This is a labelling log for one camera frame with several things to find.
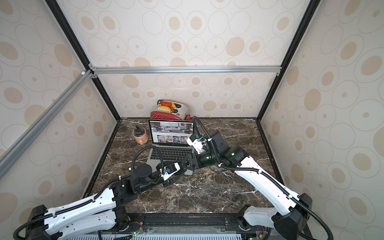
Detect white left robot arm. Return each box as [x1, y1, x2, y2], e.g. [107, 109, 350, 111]
[13, 146, 195, 240]

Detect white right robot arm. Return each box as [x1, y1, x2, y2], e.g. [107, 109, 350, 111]
[178, 117, 334, 240]

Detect silver laptop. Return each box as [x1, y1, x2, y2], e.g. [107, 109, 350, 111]
[148, 119, 195, 163]

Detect pink ceramic mug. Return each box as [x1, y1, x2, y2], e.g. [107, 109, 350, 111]
[133, 129, 149, 145]

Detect red polka dot toaster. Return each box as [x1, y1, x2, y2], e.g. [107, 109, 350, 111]
[151, 100, 191, 121]

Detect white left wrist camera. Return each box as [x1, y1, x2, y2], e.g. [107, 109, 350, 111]
[161, 163, 181, 182]

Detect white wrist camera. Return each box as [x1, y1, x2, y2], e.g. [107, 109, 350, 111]
[161, 163, 181, 182]
[187, 135, 208, 154]

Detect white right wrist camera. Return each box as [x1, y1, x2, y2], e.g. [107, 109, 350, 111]
[187, 135, 208, 154]

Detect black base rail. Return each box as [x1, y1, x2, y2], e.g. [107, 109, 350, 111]
[65, 212, 314, 240]

